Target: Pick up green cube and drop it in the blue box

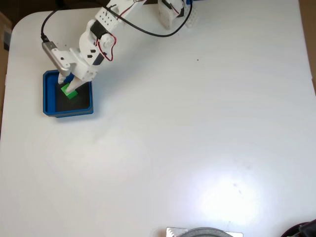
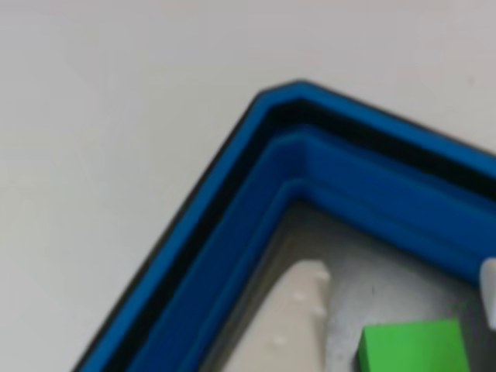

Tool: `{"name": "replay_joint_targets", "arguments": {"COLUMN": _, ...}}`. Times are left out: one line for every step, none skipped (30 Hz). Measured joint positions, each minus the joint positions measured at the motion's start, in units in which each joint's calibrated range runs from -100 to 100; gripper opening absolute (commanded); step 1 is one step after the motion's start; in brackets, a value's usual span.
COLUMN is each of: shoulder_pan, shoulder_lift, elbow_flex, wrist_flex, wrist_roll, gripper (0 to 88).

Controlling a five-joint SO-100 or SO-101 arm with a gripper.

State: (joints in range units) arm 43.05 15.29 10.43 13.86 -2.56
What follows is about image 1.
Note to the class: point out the silver metal bracket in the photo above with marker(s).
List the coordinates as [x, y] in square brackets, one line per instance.
[172, 232]

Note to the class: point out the green cube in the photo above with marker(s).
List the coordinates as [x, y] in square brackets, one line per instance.
[70, 93]

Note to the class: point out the blue square box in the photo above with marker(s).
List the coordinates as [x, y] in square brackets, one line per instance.
[49, 98]

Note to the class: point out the blue clamp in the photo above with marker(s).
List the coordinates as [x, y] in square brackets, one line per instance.
[189, 2]

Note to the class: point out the silver camera box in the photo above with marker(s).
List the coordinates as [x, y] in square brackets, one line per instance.
[54, 58]

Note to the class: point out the grey round object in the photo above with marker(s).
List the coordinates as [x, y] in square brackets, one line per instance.
[205, 232]

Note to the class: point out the dark round object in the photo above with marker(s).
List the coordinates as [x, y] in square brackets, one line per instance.
[301, 230]

